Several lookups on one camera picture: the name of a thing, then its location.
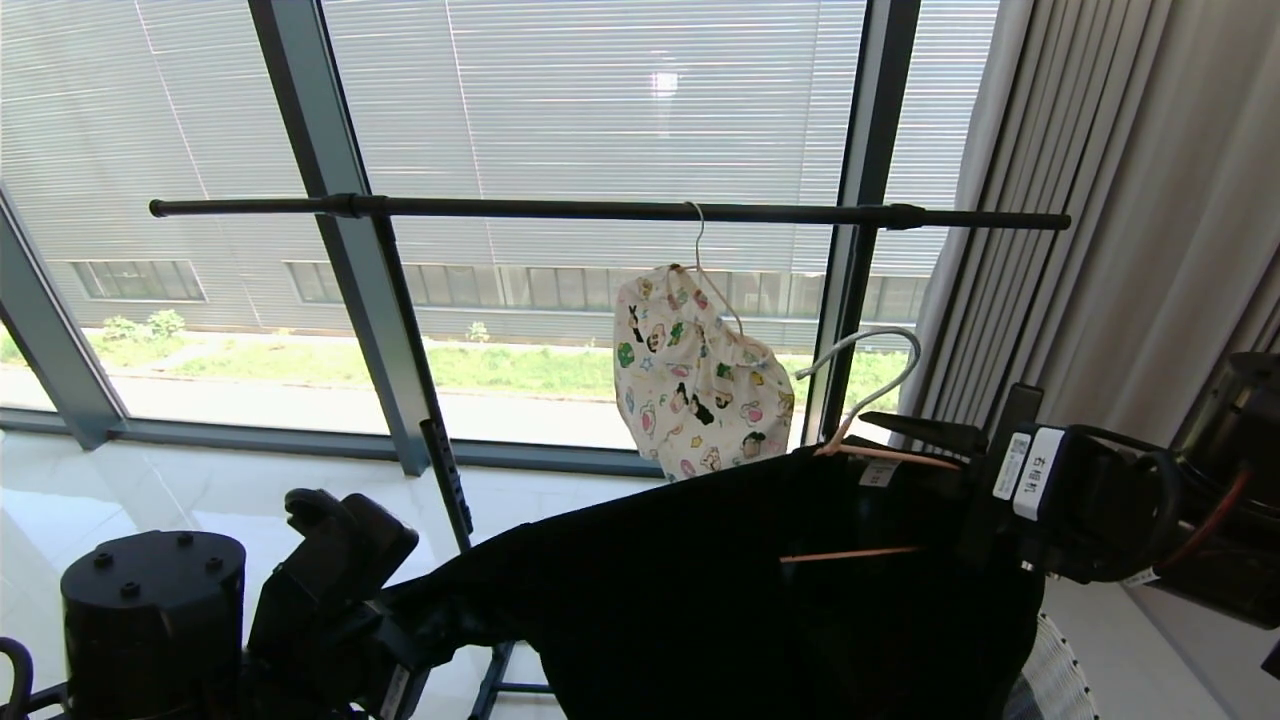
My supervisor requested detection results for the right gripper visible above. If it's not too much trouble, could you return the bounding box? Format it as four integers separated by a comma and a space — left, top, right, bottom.
857, 382, 1188, 588

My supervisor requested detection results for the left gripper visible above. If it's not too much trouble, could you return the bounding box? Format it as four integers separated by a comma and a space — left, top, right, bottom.
250, 560, 401, 701

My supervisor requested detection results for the pink clothes hanger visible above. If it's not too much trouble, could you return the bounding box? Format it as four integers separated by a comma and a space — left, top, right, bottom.
683, 200, 776, 366
778, 326, 963, 565

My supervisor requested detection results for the cream printed garment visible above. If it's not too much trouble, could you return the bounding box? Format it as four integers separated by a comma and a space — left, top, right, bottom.
612, 264, 797, 484

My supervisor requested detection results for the black garment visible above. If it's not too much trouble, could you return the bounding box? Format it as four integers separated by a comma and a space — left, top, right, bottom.
383, 443, 1048, 720

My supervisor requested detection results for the white laundry basket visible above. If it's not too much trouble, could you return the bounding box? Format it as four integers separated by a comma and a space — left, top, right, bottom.
1000, 612, 1101, 720

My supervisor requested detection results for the black clothes rack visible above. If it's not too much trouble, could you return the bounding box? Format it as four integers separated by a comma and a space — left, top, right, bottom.
147, 193, 1074, 720

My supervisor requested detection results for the beige curtain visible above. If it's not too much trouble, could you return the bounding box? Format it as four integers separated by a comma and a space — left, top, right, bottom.
890, 0, 1280, 451

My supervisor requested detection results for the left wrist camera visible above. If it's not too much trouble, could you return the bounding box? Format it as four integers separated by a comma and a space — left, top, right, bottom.
355, 640, 433, 720

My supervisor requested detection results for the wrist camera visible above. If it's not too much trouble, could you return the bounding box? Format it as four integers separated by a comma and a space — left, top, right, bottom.
355, 640, 433, 720
990, 425, 1136, 531

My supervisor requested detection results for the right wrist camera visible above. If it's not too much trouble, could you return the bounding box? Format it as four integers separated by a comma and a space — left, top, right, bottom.
990, 425, 1136, 531

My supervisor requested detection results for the black cable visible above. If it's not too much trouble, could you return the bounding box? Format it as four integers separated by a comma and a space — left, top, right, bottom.
0, 638, 37, 720

